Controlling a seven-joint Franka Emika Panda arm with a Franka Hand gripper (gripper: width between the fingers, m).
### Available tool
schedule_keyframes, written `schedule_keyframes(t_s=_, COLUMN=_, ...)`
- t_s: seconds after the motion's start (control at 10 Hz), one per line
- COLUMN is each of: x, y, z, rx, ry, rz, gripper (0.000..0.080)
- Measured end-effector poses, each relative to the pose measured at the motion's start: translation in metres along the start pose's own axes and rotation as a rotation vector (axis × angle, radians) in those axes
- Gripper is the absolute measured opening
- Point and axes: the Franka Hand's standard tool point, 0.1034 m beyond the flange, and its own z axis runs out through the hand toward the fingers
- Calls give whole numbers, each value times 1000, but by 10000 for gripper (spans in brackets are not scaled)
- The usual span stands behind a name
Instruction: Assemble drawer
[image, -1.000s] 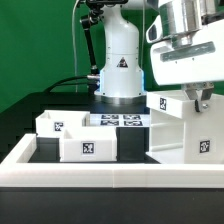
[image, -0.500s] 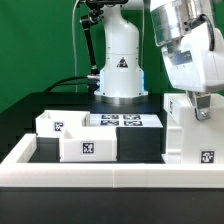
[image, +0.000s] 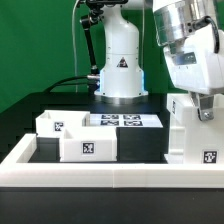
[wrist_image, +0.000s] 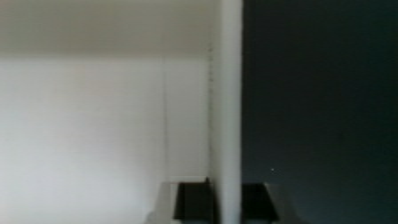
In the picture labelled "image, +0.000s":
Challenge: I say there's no white drawer cabinet box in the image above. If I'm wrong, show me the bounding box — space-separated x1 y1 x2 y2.
165 94 224 164

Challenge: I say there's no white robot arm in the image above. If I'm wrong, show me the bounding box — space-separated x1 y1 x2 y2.
96 0 224 121

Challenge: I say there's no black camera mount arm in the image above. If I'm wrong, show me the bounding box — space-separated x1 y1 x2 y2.
80 0 128 75

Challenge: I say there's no white U-shaped border frame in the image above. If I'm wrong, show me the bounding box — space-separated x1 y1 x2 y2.
0 134 224 188

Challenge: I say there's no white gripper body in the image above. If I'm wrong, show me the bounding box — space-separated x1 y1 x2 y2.
163 25 224 95

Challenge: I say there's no white drawer tray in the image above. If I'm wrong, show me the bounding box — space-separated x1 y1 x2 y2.
59 126 117 162
35 110 90 138

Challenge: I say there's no black cable bundle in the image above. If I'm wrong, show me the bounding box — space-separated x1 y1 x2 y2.
43 75 101 94

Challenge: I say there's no white marker sheet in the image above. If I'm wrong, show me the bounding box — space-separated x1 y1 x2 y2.
90 114 163 128

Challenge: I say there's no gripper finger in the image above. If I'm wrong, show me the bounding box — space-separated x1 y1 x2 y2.
190 92 214 122

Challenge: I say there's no white front drawer tray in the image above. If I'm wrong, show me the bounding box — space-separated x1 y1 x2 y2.
59 126 117 162

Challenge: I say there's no white thin cable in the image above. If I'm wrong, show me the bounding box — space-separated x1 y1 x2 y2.
71 0 82 94

